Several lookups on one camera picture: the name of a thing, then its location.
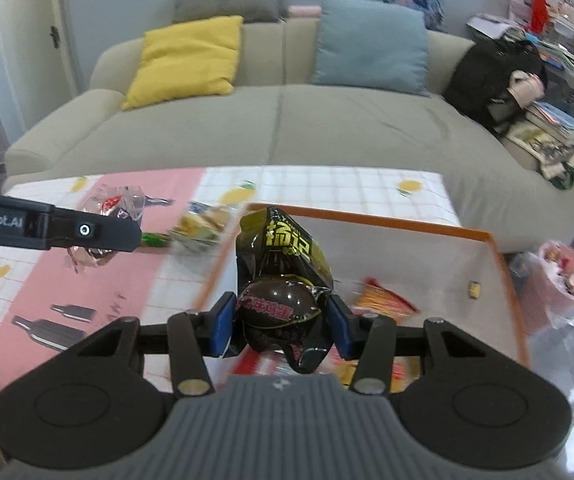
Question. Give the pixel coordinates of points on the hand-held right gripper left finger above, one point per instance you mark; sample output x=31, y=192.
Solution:
x=222, y=320

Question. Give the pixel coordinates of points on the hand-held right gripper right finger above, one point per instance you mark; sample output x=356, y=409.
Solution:
x=341, y=327

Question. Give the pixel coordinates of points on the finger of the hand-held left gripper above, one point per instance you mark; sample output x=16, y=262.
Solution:
x=97, y=232

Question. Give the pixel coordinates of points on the small clear red candy packet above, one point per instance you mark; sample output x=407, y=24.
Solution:
x=112, y=200

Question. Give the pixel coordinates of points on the red yellow fries snack packet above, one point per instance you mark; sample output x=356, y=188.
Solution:
x=382, y=300

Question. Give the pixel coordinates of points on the black yellow snack packet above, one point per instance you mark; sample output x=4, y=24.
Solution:
x=277, y=305

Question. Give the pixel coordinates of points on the orange cardboard box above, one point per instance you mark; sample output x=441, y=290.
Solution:
x=417, y=260

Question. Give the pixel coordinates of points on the pink white printed tablecloth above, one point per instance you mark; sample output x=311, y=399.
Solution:
x=117, y=285

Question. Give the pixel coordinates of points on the green sausage stick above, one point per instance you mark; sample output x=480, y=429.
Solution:
x=154, y=240

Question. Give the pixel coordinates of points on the red white snack packet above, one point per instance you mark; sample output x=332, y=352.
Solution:
x=262, y=362

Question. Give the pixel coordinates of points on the yellow green chips packet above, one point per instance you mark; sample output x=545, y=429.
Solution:
x=202, y=225

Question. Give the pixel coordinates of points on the white door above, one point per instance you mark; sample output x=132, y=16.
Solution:
x=22, y=35

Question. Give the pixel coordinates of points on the yellow cushion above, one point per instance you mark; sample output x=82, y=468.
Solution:
x=182, y=60

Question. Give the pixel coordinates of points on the beige sofa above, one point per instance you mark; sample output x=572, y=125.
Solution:
x=267, y=130

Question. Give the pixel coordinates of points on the pink plastic bag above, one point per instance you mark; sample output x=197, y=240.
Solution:
x=562, y=275

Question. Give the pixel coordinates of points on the grey cushion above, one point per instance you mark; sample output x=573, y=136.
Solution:
x=227, y=2

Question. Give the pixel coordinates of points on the light blue cushion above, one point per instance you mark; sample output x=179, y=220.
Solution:
x=367, y=45

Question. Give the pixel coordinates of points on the black bag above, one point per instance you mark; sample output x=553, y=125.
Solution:
x=482, y=80

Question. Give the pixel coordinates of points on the pink cloth roll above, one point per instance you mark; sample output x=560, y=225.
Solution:
x=303, y=10

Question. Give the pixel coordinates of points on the pile of magazines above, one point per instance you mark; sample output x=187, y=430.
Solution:
x=567, y=45

